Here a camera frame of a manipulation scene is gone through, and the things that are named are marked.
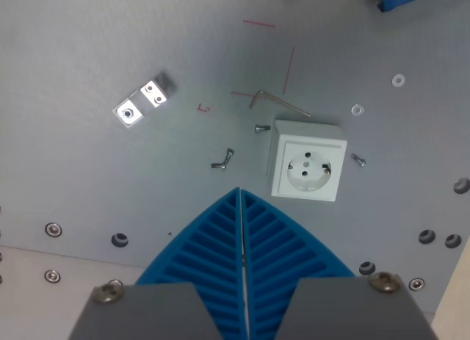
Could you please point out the metal allen key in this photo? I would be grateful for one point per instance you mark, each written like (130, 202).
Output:
(282, 102)

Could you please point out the white wall power socket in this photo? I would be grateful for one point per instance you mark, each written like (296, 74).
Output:
(308, 163)

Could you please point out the silver table bolt head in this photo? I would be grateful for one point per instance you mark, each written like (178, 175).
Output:
(53, 230)
(52, 276)
(416, 283)

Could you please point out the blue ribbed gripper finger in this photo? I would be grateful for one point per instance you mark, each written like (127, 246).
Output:
(205, 252)
(282, 252)

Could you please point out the small metal screw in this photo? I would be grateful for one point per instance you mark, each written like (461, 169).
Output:
(358, 159)
(262, 128)
(218, 166)
(230, 155)

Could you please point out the clear plastic washer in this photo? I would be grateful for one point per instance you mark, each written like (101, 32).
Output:
(353, 110)
(394, 80)

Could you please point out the shiny aluminium bracket block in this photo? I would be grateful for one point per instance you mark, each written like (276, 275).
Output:
(139, 105)

